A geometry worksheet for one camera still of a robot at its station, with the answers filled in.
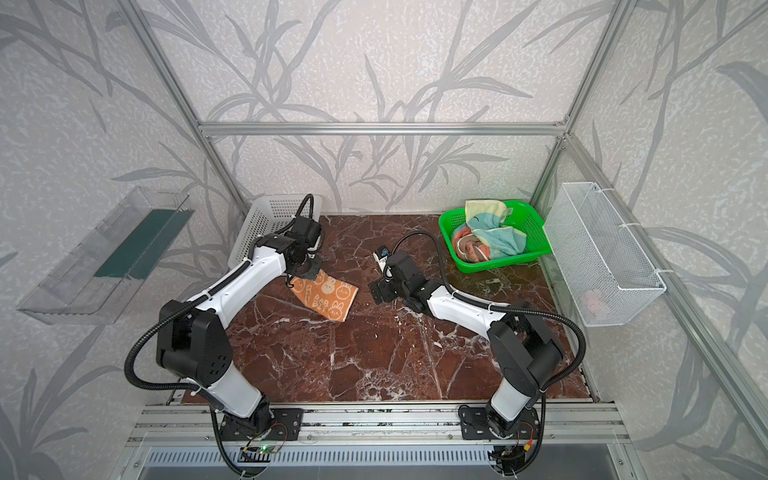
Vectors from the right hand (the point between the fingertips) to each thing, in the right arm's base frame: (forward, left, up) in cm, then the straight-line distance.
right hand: (383, 269), depth 89 cm
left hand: (+2, +22, +3) cm, 22 cm away
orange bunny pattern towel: (-3, +18, -10) cm, 21 cm away
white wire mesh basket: (-16, -49, +23) cm, 56 cm away
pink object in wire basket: (-14, -53, +8) cm, 56 cm away
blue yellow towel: (+28, -37, -7) cm, 47 cm away
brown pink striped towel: (+13, -28, -6) cm, 32 cm away
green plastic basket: (+29, -51, -8) cm, 59 cm away
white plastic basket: (+31, +48, -8) cm, 58 cm away
